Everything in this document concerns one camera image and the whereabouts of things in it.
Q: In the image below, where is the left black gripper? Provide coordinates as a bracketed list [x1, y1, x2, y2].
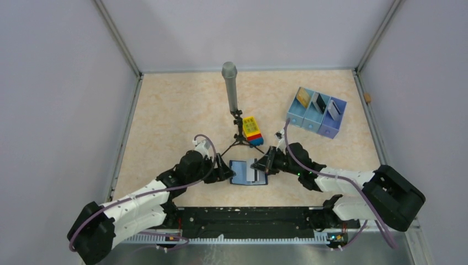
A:
[187, 153, 236, 184]

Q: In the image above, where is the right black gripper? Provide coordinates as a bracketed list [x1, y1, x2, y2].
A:
[251, 145, 301, 176]

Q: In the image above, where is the dark blue card holder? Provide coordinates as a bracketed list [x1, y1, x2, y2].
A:
[229, 158, 268, 186]

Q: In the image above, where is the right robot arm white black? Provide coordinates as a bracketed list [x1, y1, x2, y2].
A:
[251, 142, 426, 232]

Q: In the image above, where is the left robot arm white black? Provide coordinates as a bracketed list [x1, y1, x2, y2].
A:
[67, 150, 235, 264]

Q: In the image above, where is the gold credit card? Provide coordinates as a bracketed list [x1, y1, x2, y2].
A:
[295, 87, 311, 109]

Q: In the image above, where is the black credit card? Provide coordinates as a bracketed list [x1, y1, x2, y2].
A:
[311, 92, 327, 114]

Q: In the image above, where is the silver credit card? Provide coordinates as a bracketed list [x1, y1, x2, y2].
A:
[327, 99, 341, 121]

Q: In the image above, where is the yellow red blue toy block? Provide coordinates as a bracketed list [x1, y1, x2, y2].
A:
[243, 116, 264, 146]

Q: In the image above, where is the black tripod stand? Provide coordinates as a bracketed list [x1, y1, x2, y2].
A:
[221, 110, 265, 157]

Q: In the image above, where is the light blue drawer left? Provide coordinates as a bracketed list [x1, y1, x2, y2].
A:
[286, 88, 315, 127]

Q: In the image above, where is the light blue drawer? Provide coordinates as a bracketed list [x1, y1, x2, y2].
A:
[302, 93, 331, 133]
[286, 88, 315, 127]

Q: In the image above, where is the light blue drawer middle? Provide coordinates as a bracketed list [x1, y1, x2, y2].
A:
[302, 93, 331, 133]

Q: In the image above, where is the purple drawer right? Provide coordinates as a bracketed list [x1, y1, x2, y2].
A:
[318, 97, 347, 139]

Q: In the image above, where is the grey microphone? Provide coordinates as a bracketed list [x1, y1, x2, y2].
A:
[221, 61, 238, 113]

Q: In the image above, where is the small wooden knob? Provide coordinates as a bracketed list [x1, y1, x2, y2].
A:
[363, 93, 371, 104]

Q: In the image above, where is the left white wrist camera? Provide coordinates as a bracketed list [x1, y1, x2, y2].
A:
[192, 139, 211, 157]

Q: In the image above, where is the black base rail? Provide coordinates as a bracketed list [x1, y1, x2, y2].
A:
[155, 206, 361, 239]

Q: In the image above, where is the white cable duct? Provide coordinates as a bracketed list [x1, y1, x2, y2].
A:
[121, 232, 329, 245]

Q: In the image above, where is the aluminium frame front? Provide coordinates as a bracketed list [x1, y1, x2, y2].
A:
[97, 220, 432, 264]

